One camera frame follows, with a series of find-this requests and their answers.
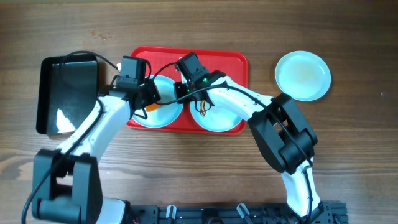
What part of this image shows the orange sponge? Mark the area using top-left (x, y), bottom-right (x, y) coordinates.
top-left (145, 103), bottom-right (160, 112)

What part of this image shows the white plate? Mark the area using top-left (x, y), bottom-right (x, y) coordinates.
top-left (190, 101), bottom-right (242, 133)
top-left (132, 75), bottom-right (183, 128)

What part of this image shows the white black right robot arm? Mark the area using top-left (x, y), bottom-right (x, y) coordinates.
top-left (181, 70), bottom-right (321, 222)

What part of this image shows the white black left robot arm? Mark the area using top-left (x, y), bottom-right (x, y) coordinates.
top-left (21, 80), bottom-right (160, 223)

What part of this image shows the red plastic tray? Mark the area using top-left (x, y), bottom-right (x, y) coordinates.
top-left (131, 45), bottom-right (249, 134)

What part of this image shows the black rectangular water tray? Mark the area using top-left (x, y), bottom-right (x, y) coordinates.
top-left (36, 54), bottom-right (99, 135)

